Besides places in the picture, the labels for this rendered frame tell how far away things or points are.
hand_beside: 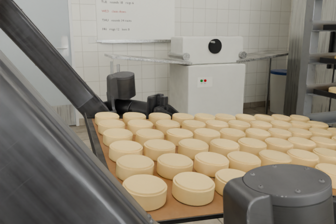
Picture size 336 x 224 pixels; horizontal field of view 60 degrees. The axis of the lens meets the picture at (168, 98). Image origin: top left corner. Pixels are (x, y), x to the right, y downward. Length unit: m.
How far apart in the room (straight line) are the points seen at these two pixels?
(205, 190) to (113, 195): 0.19
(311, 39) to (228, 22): 3.86
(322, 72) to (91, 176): 3.65
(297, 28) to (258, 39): 1.17
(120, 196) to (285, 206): 0.10
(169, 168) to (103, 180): 0.23
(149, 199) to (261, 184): 0.14
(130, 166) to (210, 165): 0.11
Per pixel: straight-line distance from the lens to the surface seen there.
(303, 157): 0.52
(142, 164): 0.38
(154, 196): 0.32
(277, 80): 4.80
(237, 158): 0.45
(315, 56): 0.94
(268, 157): 0.48
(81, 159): 0.16
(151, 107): 0.72
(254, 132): 0.61
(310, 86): 0.95
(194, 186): 0.34
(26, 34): 0.68
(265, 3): 5.16
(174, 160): 0.41
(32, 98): 0.17
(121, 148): 0.44
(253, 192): 0.20
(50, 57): 0.69
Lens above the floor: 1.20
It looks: 12 degrees down
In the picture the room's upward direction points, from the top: straight up
